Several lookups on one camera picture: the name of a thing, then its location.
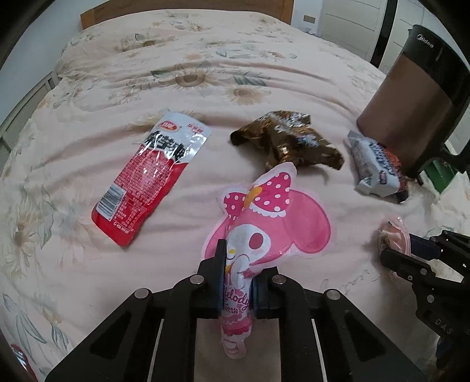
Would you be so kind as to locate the pink striped clear packet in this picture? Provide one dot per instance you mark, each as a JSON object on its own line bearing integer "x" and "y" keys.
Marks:
{"x": 393, "y": 234}

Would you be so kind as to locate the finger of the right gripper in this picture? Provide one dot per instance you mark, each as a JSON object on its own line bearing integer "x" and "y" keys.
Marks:
{"x": 406, "y": 267}
{"x": 448, "y": 247}

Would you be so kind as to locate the green tray box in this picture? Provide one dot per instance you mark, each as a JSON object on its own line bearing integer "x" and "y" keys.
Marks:
{"x": 439, "y": 173}

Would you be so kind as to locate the white wardrobe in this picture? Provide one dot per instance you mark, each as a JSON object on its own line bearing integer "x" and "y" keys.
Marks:
{"x": 375, "y": 30}

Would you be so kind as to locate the red smartphone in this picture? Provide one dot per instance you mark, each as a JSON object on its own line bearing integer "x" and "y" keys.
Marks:
{"x": 23, "y": 360}

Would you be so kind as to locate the white cookie snack bag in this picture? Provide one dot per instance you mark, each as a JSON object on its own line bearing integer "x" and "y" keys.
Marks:
{"x": 379, "y": 170}

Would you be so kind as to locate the pink cartoon character pouch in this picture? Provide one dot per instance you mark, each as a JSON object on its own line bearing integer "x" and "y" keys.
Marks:
{"x": 264, "y": 224}

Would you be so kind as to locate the red white snack pouch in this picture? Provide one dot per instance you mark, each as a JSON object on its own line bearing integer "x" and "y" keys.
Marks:
{"x": 148, "y": 176}

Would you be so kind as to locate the white radiator cover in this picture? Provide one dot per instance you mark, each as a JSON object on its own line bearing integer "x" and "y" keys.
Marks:
{"x": 18, "y": 117}

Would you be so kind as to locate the brown foil snack bag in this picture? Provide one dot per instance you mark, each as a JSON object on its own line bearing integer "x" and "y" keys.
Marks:
{"x": 287, "y": 136}

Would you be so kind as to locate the brown black appliance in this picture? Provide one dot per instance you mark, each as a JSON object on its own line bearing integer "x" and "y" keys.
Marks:
{"x": 420, "y": 103}

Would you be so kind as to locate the wall socket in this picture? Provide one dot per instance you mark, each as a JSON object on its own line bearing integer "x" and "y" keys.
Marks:
{"x": 309, "y": 19}

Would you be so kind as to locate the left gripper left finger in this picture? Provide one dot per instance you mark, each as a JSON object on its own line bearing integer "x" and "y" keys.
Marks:
{"x": 210, "y": 295}

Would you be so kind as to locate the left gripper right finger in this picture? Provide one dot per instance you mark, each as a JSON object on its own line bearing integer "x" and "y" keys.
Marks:
{"x": 264, "y": 300}

